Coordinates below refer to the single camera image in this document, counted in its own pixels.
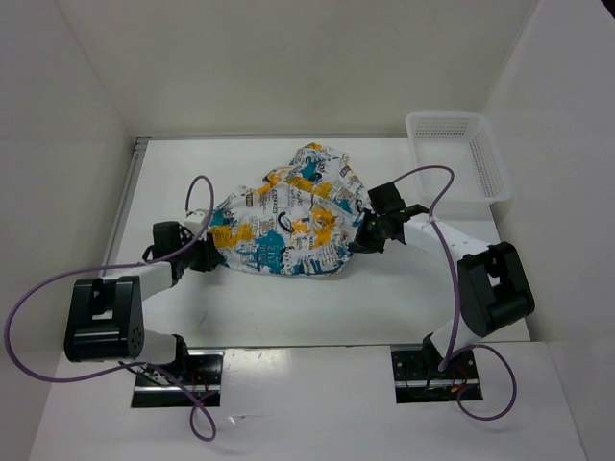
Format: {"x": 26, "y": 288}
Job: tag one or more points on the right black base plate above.
{"x": 416, "y": 382}

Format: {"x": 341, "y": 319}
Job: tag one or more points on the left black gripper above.
{"x": 211, "y": 257}

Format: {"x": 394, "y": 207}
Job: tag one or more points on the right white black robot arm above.
{"x": 491, "y": 290}

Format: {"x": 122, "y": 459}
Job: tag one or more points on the white perforated plastic basket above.
{"x": 463, "y": 142}

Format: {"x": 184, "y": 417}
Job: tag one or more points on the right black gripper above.
{"x": 361, "y": 242}

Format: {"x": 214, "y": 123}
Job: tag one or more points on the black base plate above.
{"x": 201, "y": 376}
{"x": 416, "y": 382}

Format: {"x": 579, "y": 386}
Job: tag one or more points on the white teal yellow patterned shorts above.
{"x": 301, "y": 221}

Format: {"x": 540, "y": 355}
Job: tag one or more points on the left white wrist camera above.
{"x": 195, "y": 220}

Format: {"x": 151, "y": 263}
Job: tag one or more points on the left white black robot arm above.
{"x": 105, "y": 320}

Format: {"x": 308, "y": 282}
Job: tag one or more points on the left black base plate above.
{"x": 201, "y": 376}

